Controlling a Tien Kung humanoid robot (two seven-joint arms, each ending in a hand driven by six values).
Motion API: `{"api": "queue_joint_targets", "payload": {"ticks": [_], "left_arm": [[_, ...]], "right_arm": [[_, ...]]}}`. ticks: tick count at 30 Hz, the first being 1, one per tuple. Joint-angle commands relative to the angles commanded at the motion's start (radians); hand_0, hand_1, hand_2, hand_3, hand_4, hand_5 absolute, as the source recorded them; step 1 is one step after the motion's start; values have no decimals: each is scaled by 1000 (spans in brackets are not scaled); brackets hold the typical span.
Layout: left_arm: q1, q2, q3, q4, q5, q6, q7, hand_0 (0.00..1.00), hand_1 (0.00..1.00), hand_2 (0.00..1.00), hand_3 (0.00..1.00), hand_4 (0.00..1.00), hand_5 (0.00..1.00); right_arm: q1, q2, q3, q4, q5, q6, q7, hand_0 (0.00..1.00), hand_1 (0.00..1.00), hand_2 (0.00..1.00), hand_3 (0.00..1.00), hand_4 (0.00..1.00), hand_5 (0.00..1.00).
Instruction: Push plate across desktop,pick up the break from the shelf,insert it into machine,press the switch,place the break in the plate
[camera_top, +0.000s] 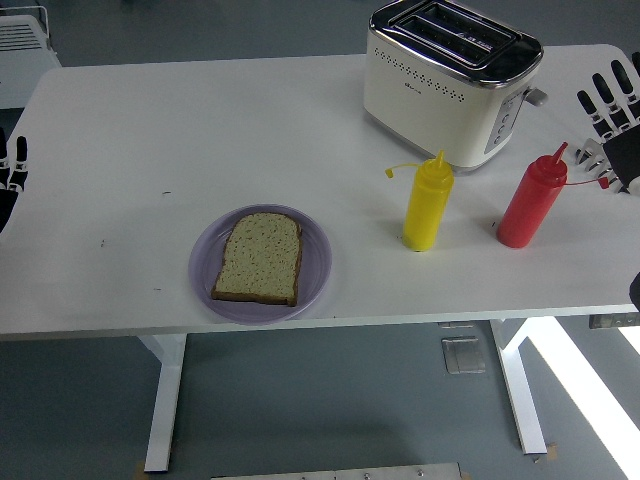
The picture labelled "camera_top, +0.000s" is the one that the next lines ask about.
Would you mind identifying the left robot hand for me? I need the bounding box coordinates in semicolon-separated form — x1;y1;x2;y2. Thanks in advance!
0;127;30;236

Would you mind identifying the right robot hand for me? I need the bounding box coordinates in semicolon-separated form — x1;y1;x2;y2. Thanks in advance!
576;49;640;196

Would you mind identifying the cream and chrome toaster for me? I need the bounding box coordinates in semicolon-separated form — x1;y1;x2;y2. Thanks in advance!
363;0;550;174

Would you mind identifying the brown-crusted bread slice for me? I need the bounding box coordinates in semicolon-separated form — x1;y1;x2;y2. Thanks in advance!
210;212;305;308

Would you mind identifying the purple round plate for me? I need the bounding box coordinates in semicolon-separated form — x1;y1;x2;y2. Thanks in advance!
188;202;333;326

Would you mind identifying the silver metal toast rack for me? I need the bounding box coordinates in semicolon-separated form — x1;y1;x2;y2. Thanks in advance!
573;139;630;195

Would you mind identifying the red squeeze bottle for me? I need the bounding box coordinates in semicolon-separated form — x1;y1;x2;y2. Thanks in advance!
496;141;611;249

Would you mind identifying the white slatted cart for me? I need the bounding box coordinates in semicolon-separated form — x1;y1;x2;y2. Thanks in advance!
0;4;64;109

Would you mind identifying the grey table control panel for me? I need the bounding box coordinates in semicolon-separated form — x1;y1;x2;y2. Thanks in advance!
588;312;640;331

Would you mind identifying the yellow squeeze bottle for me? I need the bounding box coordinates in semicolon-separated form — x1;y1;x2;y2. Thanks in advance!
384;149;455;253

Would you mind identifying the metal floor outlet cover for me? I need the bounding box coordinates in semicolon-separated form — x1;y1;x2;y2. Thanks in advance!
440;335;489;375

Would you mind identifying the white table leg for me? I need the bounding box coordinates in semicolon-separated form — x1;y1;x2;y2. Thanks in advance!
137;332;189;474
487;319;549;456

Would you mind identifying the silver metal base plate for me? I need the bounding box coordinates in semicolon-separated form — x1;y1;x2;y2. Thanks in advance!
209;462;464;480

